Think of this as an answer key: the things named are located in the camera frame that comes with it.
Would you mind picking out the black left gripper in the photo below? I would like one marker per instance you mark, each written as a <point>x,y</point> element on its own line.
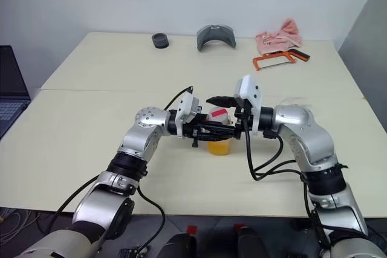
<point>195,132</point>

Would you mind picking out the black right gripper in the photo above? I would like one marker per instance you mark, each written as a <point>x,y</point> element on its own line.
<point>242,122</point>

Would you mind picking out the white bottle cap red sticker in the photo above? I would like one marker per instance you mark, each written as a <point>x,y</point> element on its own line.
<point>219,114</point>

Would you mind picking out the clear bottle with orange drink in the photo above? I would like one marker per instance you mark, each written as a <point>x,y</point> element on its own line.
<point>219,147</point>

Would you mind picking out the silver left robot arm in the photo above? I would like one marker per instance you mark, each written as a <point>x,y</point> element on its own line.
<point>142,137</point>

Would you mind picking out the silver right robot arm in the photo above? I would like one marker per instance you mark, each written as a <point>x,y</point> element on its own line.
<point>308,137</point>

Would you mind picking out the orange hacksaw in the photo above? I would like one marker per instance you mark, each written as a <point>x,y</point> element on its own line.
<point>257,61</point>

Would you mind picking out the grey curved plastic shell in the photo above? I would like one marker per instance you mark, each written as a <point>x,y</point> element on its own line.
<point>216,33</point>

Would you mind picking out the red tag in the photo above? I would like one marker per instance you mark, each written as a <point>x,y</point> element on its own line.
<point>239,227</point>
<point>192,229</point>

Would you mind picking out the pink cloth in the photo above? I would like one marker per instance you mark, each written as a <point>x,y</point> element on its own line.
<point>278,39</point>

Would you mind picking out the dark rounded shape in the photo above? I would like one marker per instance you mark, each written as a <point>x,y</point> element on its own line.
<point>178,247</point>
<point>252,244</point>

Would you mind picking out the dark laptop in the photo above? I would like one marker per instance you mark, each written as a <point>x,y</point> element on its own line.
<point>12,89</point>

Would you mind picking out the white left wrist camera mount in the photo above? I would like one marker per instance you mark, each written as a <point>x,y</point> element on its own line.
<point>186,105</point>

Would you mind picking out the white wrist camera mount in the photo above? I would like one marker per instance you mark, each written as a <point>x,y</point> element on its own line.
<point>252,89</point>
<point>186,105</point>

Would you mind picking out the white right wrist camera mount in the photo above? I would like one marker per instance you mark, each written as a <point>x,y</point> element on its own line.
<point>252,89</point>

